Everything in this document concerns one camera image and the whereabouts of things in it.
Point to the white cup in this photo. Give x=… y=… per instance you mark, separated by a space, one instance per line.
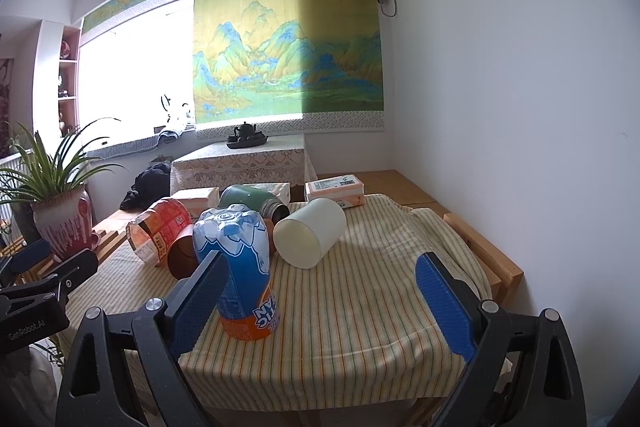
x=310 y=232

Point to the black bag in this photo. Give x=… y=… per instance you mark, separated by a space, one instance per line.
x=147 y=187

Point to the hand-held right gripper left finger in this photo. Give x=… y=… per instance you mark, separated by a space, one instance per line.
x=200 y=302

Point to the green landscape roller blind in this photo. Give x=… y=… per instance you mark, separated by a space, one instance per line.
x=280 y=47

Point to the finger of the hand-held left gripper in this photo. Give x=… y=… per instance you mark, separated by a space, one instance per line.
x=30 y=254
x=75 y=268

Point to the dark tea tray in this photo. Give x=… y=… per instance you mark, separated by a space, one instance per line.
x=250 y=143

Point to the lace-covered small table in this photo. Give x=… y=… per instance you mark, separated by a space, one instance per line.
x=240 y=162

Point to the orange and red printed cup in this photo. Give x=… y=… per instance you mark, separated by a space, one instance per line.
x=160 y=227

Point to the brown cup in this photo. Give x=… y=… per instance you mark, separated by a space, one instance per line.
x=182 y=257

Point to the potted plant in pink pot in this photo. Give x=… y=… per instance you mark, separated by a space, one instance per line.
x=60 y=222

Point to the striped yellow tablecloth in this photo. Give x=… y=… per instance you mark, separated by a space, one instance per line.
x=350 y=307

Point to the orange and white packet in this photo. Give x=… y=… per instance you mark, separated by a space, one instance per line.
x=332 y=189

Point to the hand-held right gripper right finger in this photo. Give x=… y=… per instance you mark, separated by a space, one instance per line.
x=445 y=307

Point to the dark teapot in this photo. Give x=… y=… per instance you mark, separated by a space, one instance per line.
x=245 y=131

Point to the blue orange soda bottle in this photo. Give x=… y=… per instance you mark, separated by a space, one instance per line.
x=245 y=267

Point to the white wall shelf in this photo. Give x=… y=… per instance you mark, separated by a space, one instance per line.
x=47 y=72

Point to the green thermos flask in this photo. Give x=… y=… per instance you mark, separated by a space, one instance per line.
x=250 y=199

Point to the wooden table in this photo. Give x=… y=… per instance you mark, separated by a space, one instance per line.
x=400 y=187

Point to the pink white tissue pack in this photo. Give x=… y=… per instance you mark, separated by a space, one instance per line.
x=195 y=197

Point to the red round ornament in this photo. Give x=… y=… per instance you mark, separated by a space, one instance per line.
x=65 y=49

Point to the white container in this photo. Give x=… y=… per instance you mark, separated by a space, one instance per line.
x=42 y=382

